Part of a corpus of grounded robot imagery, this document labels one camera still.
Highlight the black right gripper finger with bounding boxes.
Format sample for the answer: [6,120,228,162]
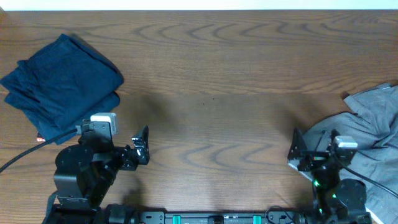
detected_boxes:
[287,128,303,159]
[313,129,340,152]

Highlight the grey shorts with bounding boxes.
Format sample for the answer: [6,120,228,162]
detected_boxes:
[302,83,397,223]

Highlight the navy blue shorts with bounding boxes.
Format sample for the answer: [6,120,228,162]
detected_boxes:
[1,34,123,128]
[4,93,120,140]

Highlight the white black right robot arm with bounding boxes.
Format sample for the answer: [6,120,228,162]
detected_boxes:
[287,128,372,224]

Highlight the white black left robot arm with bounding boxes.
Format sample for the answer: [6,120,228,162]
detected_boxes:
[44,121,150,224]

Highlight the folded navy blue shorts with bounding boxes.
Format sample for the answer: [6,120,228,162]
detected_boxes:
[4,93,120,140]

